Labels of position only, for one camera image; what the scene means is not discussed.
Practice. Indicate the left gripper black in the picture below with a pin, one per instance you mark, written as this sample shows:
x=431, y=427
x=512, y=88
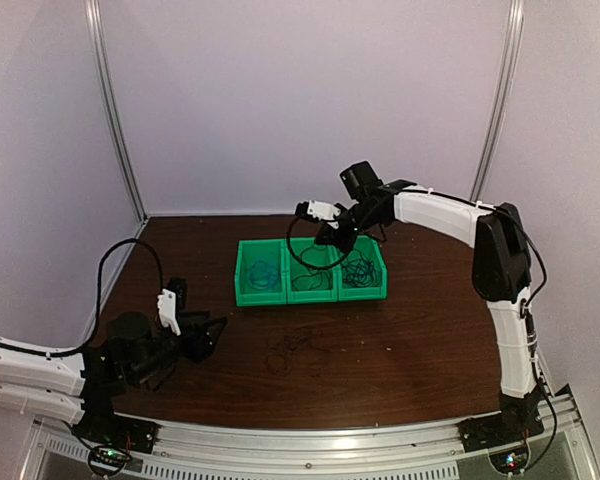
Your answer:
x=202, y=347

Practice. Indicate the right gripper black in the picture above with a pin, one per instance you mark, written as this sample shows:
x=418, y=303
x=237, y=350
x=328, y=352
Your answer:
x=335, y=238

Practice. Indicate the green bin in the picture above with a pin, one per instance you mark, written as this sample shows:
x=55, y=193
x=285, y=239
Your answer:
x=311, y=286
x=363, y=274
x=259, y=273

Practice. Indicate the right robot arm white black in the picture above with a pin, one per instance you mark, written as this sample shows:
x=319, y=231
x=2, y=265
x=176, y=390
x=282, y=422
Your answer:
x=501, y=265

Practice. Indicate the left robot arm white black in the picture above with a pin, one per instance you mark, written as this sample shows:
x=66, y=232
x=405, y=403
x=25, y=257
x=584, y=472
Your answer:
x=77, y=387

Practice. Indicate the left circuit board with LEDs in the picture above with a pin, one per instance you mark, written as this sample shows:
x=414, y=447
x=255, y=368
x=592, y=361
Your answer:
x=103, y=459

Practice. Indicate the circuit board with leds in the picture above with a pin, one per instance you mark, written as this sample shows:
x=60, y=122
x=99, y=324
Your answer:
x=103, y=459
x=510, y=461

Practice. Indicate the right circuit board with LEDs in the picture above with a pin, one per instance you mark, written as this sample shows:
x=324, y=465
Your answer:
x=510, y=461

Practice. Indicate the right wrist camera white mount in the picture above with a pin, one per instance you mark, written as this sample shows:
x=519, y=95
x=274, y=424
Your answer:
x=318, y=211

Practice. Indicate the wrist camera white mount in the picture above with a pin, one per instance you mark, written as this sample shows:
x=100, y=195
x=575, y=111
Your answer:
x=318, y=211
x=170, y=302

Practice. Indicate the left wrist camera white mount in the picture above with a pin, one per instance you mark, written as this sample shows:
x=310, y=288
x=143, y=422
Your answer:
x=170, y=302

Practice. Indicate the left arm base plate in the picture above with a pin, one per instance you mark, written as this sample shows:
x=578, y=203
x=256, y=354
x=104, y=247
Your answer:
x=125, y=433

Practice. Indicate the front aluminium rail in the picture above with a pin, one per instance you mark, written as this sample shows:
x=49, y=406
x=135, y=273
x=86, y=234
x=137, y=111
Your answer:
x=431, y=450

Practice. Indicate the right aluminium frame post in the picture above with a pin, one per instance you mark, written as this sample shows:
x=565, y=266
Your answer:
x=508, y=65

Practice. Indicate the aluminium frame post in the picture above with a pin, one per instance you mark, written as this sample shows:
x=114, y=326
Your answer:
x=508, y=65
x=112, y=115

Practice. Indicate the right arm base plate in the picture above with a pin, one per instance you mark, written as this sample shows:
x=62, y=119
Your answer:
x=478, y=433

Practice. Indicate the left aluminium frame post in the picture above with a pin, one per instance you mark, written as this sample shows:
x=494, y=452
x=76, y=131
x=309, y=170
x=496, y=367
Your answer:
x=112, y=115

